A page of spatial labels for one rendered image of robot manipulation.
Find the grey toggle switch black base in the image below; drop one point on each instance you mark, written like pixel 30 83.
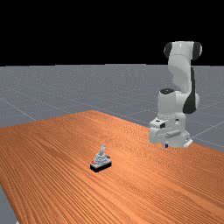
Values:
pixel 100 162

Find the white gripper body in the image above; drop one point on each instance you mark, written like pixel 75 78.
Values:
pixel 172 131

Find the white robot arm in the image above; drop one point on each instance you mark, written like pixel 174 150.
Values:
pixel 180 67

